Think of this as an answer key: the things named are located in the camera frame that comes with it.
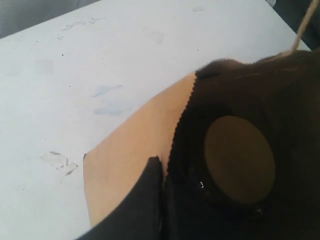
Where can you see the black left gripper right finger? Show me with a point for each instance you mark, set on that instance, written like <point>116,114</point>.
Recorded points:
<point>284,216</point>

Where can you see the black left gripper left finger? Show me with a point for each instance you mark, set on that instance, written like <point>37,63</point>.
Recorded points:
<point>139,215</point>

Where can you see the clear jar with gold lid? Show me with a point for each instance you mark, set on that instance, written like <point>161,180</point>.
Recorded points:
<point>228,157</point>

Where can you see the brown paper shopping bag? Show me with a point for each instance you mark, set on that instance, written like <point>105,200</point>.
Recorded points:
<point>279,94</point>

